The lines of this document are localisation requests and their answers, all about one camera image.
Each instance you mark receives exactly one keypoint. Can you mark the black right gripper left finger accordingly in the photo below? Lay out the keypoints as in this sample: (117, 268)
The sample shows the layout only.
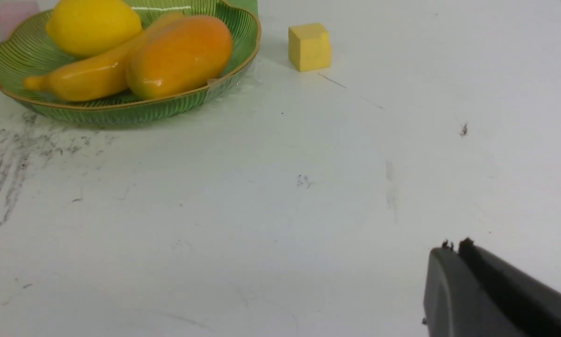
(455, 303)

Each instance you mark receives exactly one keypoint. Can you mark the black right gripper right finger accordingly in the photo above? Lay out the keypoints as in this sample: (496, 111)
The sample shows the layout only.
(530, 305)

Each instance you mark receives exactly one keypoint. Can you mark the orange yellow plastic mango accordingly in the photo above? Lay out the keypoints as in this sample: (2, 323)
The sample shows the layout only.
(180, 57)

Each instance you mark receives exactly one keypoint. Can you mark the yellow plastic banana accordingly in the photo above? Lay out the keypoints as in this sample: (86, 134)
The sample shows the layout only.
(99, 76)

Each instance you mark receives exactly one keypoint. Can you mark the yellow plastic lemon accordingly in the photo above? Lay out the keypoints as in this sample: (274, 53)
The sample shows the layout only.
(85, 28)

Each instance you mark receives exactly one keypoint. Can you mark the yellow foam cube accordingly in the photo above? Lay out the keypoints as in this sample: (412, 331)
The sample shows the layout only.
(309, 47)

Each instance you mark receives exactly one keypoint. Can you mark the green foam cube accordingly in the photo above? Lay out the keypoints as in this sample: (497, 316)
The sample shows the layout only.
(249, 5)

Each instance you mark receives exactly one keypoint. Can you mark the green glass leaf plate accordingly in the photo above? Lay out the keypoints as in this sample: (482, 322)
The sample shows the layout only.
(28, 51)

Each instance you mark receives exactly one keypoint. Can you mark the pink foam cube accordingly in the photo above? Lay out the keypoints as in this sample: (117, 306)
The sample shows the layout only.
(13, 13)

